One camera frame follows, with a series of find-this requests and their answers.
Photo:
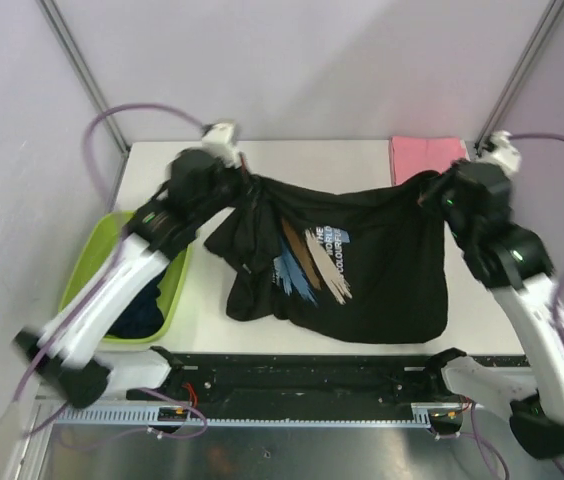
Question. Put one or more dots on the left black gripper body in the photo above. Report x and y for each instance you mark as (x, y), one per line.
(230, 183)

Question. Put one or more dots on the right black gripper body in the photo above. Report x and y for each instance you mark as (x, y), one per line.
(451, 214)

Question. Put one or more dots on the black printed t shirt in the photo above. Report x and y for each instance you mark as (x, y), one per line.
(363, 267)

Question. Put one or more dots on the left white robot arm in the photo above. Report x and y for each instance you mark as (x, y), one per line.
(64, 353)

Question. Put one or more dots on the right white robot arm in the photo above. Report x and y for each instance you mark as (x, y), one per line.
(512, 263)

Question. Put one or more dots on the folded pink t shirt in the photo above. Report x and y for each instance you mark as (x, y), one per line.
(409, 156)

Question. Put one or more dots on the green plastic bin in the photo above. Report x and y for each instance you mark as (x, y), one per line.
(98, 247)

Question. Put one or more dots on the navy blue t shirt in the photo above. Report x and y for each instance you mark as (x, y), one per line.
(142, 318)

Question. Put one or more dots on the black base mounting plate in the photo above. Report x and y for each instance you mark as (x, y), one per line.
(249, 381)

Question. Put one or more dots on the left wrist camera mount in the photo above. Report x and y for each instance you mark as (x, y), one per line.
(220, 139)

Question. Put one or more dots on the grey slotted cable duct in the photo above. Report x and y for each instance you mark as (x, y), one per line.
(154, 414)

